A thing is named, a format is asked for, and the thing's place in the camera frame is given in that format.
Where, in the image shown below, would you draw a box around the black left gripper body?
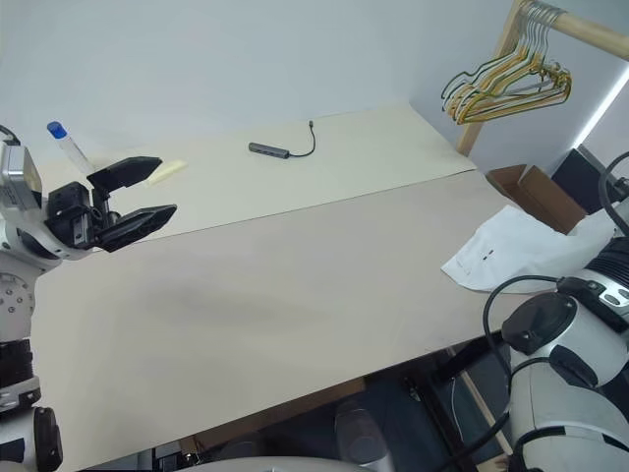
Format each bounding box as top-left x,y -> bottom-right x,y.
42,180 -> 123,251

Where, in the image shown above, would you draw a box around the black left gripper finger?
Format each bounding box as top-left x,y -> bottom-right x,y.
94,204 -> 179,255
86,155 -> 164,192

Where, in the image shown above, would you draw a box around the white shorts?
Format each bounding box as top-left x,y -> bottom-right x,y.
440,205 -> 618,295

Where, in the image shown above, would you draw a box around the white bottle with blue cap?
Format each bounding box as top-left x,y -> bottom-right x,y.
46,121 -> 92,174

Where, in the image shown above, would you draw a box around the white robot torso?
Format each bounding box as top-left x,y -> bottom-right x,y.
191,456 -> 384,472

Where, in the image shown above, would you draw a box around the dark rounded shape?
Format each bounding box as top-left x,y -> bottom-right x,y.
336,400 -> 395,468

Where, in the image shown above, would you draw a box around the brown cardboard box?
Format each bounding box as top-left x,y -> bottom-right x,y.
486,164 -> 589,235

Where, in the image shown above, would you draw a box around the black box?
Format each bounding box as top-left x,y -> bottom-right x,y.
549,147 -> 615,215

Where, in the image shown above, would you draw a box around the wooden clothes rack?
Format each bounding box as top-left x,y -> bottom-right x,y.
454,0 -> 629,158

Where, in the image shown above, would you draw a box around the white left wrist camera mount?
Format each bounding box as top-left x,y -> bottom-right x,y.
0,142 -> 44,212

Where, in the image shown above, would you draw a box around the grey USB hub with cable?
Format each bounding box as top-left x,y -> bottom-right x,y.
248,119 -> 317,159

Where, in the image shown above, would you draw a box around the black table frame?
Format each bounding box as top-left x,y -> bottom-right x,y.
146,338 -> 515,472

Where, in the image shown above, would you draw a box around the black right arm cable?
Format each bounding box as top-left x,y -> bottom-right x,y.
483,150 -> 629,381

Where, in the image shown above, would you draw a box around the thin white cable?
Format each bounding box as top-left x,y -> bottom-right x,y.
447,377 -> 464,446

